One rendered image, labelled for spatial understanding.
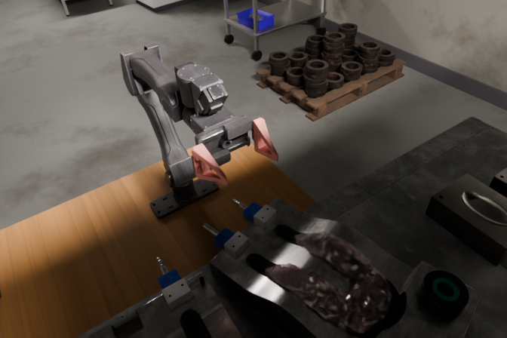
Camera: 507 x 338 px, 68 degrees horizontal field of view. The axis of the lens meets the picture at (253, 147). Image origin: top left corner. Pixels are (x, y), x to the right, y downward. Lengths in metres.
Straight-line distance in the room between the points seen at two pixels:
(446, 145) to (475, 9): 1.96
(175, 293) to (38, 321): 0.35
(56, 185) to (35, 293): 1.60
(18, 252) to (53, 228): 0.10
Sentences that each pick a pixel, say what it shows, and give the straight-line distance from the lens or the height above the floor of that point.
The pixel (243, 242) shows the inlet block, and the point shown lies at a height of 0.88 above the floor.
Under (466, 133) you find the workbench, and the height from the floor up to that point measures 0.80.
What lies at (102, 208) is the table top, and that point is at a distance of 1.19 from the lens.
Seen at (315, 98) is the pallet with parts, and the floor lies 0.13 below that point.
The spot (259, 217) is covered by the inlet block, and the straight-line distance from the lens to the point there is 0.95.
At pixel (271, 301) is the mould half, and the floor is 0.89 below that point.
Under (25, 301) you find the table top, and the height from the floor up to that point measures 0.80.
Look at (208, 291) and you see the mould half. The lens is 0.84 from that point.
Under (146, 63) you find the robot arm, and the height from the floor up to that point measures 1.23.
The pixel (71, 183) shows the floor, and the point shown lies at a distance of 2.62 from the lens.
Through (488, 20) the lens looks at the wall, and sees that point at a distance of 3.21.
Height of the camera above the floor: 1.61
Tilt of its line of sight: 39 degrees down
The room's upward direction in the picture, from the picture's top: 3 degrees counter-clockwise
